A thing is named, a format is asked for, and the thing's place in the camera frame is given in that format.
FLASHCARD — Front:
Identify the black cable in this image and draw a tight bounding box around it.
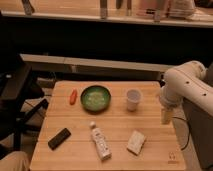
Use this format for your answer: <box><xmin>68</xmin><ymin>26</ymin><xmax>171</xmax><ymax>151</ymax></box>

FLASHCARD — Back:
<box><xmin>172</xmin><ymin>115</ymin><xmax>191</xmax><ymax>152</ymax></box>

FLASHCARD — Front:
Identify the black chair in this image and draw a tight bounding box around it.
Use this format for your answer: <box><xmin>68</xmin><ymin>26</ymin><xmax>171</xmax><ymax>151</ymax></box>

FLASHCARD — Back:
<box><xmin>0</xmin><ymin>54</ymin><xmax>48</xmax><ymax>151</ymax></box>

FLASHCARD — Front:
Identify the black remote control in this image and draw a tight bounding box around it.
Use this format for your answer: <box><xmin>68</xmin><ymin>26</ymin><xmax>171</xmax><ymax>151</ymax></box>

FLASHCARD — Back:
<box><xmin>48</xmin><ymin>128</ymin><xmax>71</xmax><ymax>150</ymax></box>

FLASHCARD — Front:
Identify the green ceramic bowl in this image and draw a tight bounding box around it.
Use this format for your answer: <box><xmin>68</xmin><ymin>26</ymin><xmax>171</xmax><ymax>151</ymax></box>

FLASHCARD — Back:
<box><xmin>80</xmin><ymin>85</ymin><xmax>111</xmax><ymax>112</ymax></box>

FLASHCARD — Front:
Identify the white paper cup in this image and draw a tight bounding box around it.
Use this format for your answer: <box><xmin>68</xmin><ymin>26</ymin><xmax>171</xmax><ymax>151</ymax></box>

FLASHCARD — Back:
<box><xmin>126</xmin><ymin>89</ymin><xmax>142</xmax><ymax>111</ymax></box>

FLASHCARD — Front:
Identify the beige sponge block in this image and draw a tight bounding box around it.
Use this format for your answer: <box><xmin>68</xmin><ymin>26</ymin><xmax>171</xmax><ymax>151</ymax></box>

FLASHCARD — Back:
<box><xmin>127</xmin><ymin>131</ymin><xmax>146</xmax><ymax>155</ymax></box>

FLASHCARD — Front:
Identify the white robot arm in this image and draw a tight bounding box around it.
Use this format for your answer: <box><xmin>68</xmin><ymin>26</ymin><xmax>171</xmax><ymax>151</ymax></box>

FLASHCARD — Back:
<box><xmin>159</xmin><ymin>61</ymin><xmax>213</xmax><ymax>124</ymax></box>

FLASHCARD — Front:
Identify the white plastic bottle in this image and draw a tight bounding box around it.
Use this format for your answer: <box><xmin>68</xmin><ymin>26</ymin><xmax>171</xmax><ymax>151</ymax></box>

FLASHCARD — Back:
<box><xmin>90</xmin><ymin>121</ymin><xmax>112</xmax><ymax>161</ymax></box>

